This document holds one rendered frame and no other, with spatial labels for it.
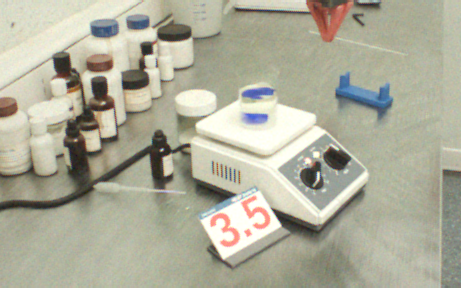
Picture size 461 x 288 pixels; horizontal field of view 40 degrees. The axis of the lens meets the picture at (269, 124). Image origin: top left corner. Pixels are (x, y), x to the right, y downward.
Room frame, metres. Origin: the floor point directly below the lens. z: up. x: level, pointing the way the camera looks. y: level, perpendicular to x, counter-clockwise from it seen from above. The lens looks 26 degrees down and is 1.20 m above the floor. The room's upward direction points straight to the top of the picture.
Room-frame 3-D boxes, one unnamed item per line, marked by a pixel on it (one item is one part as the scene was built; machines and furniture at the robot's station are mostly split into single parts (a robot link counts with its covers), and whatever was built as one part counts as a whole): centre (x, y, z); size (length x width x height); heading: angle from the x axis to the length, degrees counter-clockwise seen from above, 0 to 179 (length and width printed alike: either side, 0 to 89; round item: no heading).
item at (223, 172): (0.72, 0.00, 0.79); 0.22 x 0.13 x 0.08; 55
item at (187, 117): (0.83, 0.11, 0.79); 0.06 x 0.06 x 0.08
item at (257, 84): (0.73, 0.01, 0.87); 0.06 x 0.05 x 0.08; 13
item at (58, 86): (0.87, 0.32, 0.79); 0.03 x 0.03 x 0.09
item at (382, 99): (1.01, -0.16, 0.77); 0.10 x 0.03 x 0.04; 51
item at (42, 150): (0.76, 0.31, 0.79); 0.03 x 0.03 x 0.08
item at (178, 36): (1.18, 0.19, 0.79); 0.07 x 0.07 x 0.07
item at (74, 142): (0.76, 0.27, 0.79); 0.03 x 0.03 x 0.08
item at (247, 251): (0.60, 0.03, 0.77); 0.09 x 0.06 x 0.04; 134
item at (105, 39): (1.03, 0.28, 0.81); 0.07 x 0.07 x 0.13
